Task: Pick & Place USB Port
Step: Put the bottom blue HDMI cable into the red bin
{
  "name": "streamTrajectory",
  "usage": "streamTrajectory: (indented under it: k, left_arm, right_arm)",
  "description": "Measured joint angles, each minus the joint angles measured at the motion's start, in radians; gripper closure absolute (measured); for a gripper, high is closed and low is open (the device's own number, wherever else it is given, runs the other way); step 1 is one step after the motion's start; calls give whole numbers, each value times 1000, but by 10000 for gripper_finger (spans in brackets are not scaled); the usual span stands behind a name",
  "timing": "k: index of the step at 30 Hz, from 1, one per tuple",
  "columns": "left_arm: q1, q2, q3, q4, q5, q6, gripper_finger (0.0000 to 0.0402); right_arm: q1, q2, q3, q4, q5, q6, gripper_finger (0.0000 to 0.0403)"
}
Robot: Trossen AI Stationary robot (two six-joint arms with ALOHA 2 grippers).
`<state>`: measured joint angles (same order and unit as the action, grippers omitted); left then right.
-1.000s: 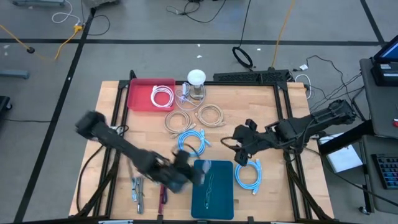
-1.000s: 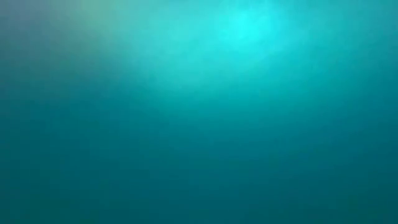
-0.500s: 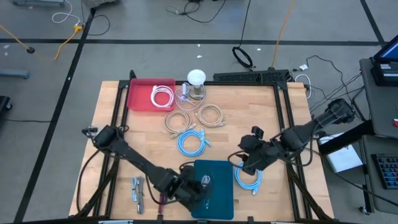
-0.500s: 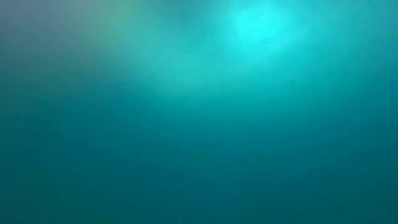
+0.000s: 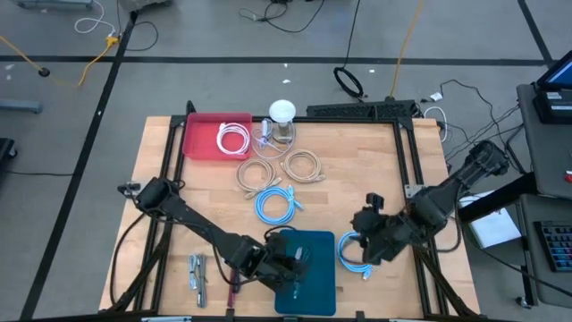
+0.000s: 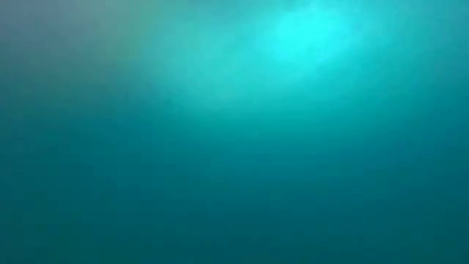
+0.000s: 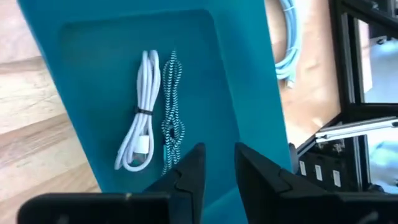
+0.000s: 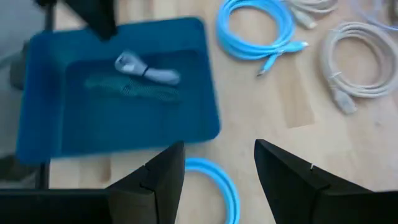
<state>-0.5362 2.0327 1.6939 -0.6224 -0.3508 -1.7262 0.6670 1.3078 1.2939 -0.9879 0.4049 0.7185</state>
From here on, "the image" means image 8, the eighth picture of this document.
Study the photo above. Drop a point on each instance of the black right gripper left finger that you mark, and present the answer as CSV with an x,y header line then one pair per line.
x,y
155,193

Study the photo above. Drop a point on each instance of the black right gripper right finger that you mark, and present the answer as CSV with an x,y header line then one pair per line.
x,y
295,189

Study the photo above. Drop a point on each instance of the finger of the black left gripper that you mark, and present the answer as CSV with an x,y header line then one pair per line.
x,y
96,15

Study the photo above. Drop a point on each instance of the blue plastic tray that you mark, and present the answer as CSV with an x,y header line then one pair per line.
x,y
124,124

